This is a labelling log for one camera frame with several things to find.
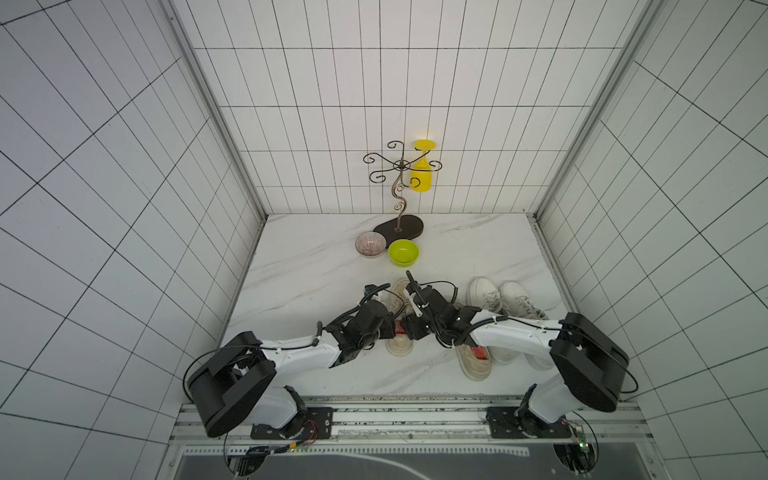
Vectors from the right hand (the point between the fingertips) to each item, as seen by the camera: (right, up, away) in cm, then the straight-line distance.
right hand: (408, 313), depth 89 cm
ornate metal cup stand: (+1, +27, +25) cm, 37 cm away
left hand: (-6, -2, -2) cm, 6 cm away
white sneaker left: (+24, +5, +3) cm, 24 cm away
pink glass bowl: (-13, +21, +18) cm, 30 cm away
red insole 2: (+19, -9, -7) cm, 23 cm away
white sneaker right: (+32, +4, -1) cm, 33 cm away
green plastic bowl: (-1, +17, +17) cm, 24 cm away
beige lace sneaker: (+17, -9, -13) cm, 23 cm away
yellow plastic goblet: (+5, +44, +13) cm, 46 cm away
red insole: (-3, -4, -3) cm, 6 cm away
